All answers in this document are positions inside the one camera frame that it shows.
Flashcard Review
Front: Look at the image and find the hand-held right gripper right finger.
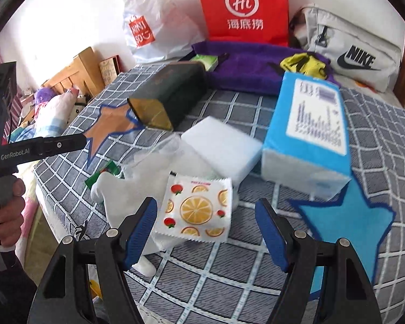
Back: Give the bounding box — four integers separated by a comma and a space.
255, 198, 382, 324

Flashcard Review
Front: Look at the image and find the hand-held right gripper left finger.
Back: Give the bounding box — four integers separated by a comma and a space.
37, 196, 158, 324

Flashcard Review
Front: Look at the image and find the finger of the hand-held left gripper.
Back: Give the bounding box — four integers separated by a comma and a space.
34, 134, 88, 158

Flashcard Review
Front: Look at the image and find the white glove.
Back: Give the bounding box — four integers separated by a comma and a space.
90, 172, 163, 277

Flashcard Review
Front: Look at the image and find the small green packet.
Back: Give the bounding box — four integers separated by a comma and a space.
84, 161, 125, 190

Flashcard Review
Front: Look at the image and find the fruit print packet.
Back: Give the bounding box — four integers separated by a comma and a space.
153, 174, 233, 244

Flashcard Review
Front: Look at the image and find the clear plastic bag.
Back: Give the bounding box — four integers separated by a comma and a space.
121, 135, 220, 183

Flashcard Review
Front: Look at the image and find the white sponge block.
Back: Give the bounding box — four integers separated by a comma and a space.
180, 115, 272, 187

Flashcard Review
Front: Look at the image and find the blue tissue pack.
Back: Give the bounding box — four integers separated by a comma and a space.
261, 72, 353, 201

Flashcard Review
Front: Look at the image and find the purple fabric storage box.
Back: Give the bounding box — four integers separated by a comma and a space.
179, 40, 341, 96

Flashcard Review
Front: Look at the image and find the light green tissue pack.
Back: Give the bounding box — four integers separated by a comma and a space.
191, 54, 219, 71

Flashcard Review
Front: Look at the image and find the yellow black pouch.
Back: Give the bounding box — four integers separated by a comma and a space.
279, 52, 326, 80

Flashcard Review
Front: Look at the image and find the person's left hand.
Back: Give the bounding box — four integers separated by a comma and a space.
0, 177, 26, 248

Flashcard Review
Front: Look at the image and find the white pink plush toy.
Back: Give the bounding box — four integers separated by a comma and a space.
34, 88, 80, 132

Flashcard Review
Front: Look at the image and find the purple plush toy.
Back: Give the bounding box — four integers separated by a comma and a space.
34, 88, 56, 105

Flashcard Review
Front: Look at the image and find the wooden headboard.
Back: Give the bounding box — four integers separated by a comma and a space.
42, 46, 105, 98

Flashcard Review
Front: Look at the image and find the framed picture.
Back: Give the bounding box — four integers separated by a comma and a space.
99, 56, 124, 85

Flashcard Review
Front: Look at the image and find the grey checked blanket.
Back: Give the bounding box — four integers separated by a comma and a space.
32, 62, 405, 324

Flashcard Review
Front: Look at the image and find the dark green box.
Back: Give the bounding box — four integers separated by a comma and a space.
126, 61, 208, 131

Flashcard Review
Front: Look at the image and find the white plastic shopping bag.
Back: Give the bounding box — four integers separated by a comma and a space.
116, 0, 208, 64

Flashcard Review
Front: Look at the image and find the printed white bed sheet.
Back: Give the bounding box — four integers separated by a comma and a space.
34, 74, 404, 324

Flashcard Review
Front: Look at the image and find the grey waist bag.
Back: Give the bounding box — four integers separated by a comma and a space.
288, 4, 403, 93

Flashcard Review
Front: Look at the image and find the red paper bag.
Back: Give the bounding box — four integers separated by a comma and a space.
192, 0, 289, 47

